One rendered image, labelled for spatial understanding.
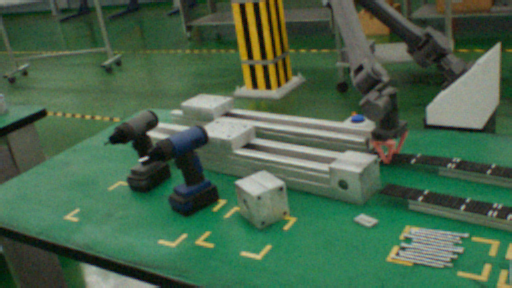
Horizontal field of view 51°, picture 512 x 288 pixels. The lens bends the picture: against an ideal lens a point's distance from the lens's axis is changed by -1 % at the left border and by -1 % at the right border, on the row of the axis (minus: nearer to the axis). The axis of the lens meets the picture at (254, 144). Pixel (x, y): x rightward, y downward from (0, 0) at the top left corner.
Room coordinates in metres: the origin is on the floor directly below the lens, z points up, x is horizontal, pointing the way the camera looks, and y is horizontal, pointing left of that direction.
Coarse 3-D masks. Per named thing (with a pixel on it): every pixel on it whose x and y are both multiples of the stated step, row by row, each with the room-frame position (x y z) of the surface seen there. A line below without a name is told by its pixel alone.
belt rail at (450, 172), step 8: (440, 168) 1.25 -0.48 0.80; (448, 168) 1.24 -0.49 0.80; (448, 176) 1.24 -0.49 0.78; (456, 176) 1.22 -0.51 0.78; (464, 176) 1.21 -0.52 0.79; (472, 176) 1.20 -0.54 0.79; (480, 176) 1.19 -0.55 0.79; (488, 176) 1.17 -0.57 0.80; (496, 176) 1.16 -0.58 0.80; (496, 184) 1.16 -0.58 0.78; (504, 184) 1.14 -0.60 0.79
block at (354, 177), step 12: (348, 156) 1.26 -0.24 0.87; (360, 156) 1.25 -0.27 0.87; (372, 156) 1.24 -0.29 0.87; (336, 168) 1.21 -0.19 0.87; (348, 168) 1.20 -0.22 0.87; (360, 168) 1.19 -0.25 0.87; (372, 168) 1.22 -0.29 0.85; (336, 180) 1.21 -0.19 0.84; (348, 180) 1.19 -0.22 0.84; (360, 180) 1.17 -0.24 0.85; (372, 180) 1.21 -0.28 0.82; (336, 192) 1.22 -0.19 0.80; (348, 192) 1.19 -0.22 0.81; (360, 192) 1.17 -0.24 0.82; (372, 192) 1.21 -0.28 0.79; (360, 204) 1.17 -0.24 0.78
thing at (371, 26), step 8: (384, 0) 6.24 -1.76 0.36; (392, 0) 6.32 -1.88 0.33; (440, 0) 5.78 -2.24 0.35; (456, 0) 5.69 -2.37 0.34; (464, 0) 5.64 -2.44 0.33; (472, 0) 5.60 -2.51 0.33; (480, 0) 5.56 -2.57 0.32; (488, 0) 5.52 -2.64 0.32; (400, 8) 6.51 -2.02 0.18; (440, 8) 5.78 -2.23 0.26; (456, 8) 5.69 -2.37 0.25; (464, 8) 5.65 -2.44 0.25; (472, 8) 5.60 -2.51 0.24; (480, 8) 5.56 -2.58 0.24; (488, 8) 5.52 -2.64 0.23; (360, 16) 6.24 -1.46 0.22; (368, 16) 6.18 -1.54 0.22; (368, 24) 6.18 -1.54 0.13; (376, 24) 6.13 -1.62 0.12; (368, 32) 6.19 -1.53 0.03; (376, 32) 6.14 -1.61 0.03; (384, 32) 6.09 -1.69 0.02
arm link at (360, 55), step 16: (336, 0) 1.63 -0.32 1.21; (352, 0) 1.64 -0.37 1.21; (336, 16) 1.61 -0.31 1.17; (352, 16) 1.57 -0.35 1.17; (352, 32) 1.51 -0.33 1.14; (352, 48) 1.47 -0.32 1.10; (368, 48) 1.48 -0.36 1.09; (352, 64) 1.44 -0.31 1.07; (368, 64) 1.39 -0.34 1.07; (352, 80) 1.42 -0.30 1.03; (368, 80) 1.37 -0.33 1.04
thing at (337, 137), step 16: (176, 112) 1.89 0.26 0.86; (240, 112) 1.78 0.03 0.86; (256, 112) 1.75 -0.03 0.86; (256, 128) 1.63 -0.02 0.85; (272, 128) 1.59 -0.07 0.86; (288, 128) 1.55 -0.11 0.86; (304, 128) 1.53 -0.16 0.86; (320, 128) 1.55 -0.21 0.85; (336, 128) 1.51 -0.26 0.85; (352, 128) 1.47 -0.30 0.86; (368, 128) 1.45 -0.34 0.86; (304, 144) 1.51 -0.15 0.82; (320, 144) 1.47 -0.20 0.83; (336, 144) 1.43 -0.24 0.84; (352, 144) 1.41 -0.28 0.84; (368, 144) 1.39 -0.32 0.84
